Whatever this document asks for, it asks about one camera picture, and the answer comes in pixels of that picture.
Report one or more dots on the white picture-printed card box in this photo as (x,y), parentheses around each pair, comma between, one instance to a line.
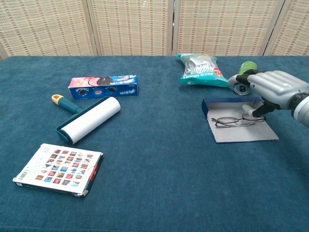
(58,166)

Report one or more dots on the black eyeglasses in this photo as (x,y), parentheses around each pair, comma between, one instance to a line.
(225,122)

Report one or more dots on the woven bamboo screen panel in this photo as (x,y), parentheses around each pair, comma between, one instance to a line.
(48,26)
(227,26)
(130,26)
(294,26)

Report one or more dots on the navy blue glasses case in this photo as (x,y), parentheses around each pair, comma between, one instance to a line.
(241,134)

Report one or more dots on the green drink can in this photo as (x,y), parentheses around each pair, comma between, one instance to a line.
(247,66)

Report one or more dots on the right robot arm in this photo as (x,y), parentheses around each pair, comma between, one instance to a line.
(303,108)

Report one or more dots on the teal snack bag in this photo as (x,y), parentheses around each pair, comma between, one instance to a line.
(202,70)

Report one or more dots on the blue cookie box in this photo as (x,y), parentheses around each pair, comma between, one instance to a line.
(103,90)

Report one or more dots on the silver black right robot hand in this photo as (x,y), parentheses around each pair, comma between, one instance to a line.
(275,84)

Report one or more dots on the teal lint roller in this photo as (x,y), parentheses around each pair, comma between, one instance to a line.
(91,118)

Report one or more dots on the blue tablecloth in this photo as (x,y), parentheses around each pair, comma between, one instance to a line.
(154,169)

